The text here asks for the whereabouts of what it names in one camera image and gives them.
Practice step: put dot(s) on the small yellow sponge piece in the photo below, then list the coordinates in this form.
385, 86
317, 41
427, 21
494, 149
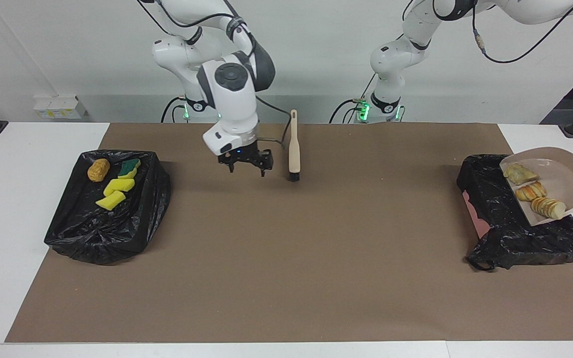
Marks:
111, 200

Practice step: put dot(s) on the notched yellow sponge piece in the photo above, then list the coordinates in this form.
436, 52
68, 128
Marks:
119, 186

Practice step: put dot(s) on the striped orange bread piece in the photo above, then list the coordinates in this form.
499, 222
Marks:
531, 191

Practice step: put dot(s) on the white socket box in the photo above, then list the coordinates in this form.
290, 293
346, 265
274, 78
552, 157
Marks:
60, 110

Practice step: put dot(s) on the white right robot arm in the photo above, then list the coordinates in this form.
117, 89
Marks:
232, 99

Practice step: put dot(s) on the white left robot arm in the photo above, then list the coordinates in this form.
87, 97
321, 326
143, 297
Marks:
396, 54

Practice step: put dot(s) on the black trash bag liner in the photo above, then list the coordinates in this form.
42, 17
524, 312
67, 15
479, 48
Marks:
495, 223

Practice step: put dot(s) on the pink plastic bin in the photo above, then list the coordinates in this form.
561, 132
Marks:
478, 219

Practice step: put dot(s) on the brown potato shaped lump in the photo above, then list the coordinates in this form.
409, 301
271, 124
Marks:
98, 170

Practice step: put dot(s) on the beige plastic dustpan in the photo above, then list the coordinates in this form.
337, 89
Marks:
572, 181

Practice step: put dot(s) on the brown table mat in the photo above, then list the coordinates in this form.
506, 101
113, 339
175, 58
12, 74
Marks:
217, 298

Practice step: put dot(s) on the dark blue partition panel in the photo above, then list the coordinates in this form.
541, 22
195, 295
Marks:
565, 109

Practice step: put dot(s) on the small pale bread chunk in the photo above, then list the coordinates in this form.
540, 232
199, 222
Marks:
549, 208

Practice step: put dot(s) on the green and yellow sponge piece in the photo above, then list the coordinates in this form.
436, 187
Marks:
128, 169

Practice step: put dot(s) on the black trash bag covered bin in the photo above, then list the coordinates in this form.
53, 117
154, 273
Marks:
132, 223

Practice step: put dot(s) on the beige hand brush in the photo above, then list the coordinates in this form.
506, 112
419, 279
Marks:
294, 149

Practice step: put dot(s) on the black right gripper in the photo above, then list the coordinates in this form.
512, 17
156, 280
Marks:
244, 155

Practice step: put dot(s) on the large pale bread chunk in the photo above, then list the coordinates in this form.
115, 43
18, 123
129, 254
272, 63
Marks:
520, 174

